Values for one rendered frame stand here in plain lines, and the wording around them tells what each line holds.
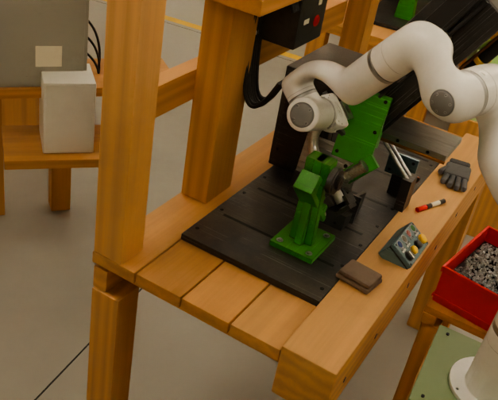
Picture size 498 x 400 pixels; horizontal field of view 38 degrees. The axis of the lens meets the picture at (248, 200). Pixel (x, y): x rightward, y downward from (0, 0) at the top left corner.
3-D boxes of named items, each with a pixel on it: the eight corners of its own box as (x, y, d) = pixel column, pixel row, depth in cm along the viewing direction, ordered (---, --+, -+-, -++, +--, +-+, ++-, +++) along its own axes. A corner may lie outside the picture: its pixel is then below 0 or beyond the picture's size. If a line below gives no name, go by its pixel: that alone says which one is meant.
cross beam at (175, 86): (342, 23, 278) (348, -1, 273) (125, 133, 178) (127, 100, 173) (331, 19, 280) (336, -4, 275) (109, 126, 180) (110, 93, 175)
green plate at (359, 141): (375, 165, 214) (400, 96, 207) (366, 169, 206) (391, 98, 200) (340, 151, 218) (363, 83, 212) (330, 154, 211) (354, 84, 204)
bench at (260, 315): (432, 323, 323) (499, 150, 276) (268, 597, 208) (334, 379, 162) (295, 258, 348) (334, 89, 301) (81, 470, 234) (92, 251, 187)
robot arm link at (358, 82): (349, 21, 160) (269, 83, 183) (382, 86, 159) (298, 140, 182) (374, 15, 166) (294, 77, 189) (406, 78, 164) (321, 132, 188)
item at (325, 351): (488, 178, 283) (502, 145, 275) (322, 421, 168) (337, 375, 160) (454, 165, 288) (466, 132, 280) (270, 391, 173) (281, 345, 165)
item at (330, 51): (355, 151, 252) (380, 59, 234) (317, 185, 229) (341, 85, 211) (308, 132, 259) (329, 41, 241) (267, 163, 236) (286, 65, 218)
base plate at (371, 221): (449, 155, 266) (450, 149, 265) (318, 307, 182) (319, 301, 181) (345, 115, 281) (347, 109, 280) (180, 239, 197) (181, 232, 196)
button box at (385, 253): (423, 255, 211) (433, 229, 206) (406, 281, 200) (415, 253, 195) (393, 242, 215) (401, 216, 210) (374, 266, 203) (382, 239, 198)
